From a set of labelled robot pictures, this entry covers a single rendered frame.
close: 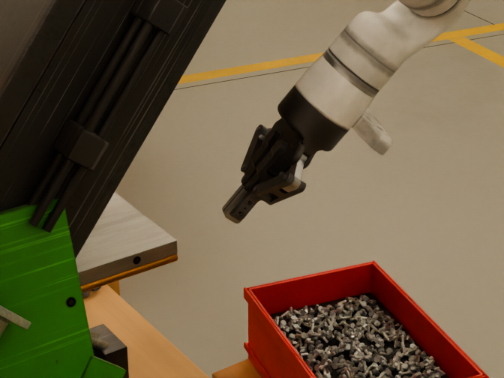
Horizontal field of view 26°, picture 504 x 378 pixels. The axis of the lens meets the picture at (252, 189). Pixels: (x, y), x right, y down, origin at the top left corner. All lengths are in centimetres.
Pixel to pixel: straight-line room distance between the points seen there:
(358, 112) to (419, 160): 304
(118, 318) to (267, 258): 195
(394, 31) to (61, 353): 46
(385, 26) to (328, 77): 8
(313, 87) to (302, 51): 415
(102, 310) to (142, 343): 10
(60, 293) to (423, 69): 411
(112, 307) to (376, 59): 64
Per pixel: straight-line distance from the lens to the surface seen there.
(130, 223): 131
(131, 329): 153
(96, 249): 127
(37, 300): 108
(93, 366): 112
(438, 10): 113
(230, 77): 494
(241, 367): 162
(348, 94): 112
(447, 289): 337
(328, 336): 154
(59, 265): 108
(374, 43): 112
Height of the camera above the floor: 175
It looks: 27 degrees down
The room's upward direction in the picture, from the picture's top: straight up
